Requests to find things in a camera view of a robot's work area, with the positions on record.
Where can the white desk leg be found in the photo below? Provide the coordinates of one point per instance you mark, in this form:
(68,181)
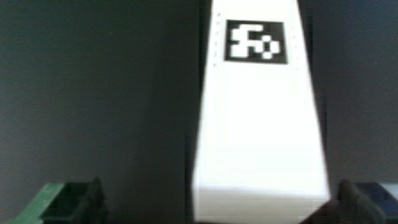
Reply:
(260,173)

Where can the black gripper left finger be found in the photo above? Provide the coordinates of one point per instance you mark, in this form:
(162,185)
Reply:
(68,203)

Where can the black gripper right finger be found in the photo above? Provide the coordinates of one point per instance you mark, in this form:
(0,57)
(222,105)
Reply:
(364,205)

